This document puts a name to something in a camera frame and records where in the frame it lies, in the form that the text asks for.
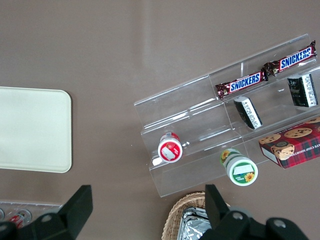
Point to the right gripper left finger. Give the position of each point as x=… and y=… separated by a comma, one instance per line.
x=72, y=215

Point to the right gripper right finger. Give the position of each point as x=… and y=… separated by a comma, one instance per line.
x=220, y=212

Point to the light oval wicker basket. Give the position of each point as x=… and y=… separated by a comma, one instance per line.
x=172, y=220

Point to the beige plastic tray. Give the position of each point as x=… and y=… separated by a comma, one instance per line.
x=32, y=130

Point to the aluminium foil container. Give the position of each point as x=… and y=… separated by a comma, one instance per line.
x=192, y=227

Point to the clear acrylic bottle rack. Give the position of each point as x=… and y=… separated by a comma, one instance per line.
x=37, y=205

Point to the green lid yogurt cup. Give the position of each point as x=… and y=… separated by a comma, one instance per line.
x=241, y=170

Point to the red cola bottle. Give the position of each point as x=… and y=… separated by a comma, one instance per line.
x=23, y=215

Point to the red lid yogurt cup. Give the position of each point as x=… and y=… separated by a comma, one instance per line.
x=170, y=150

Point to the clear acrylic stepped shelf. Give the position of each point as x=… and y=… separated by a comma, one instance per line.
x=190, y=120

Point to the red tartan cookie box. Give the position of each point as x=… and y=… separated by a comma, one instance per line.
x=295, y=145

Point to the small black white box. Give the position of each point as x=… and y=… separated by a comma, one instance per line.
x=247, y=112
x=301, y=91

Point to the Snickers chocolate bar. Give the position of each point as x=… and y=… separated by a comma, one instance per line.
x=243, y=85
x=295, y=58

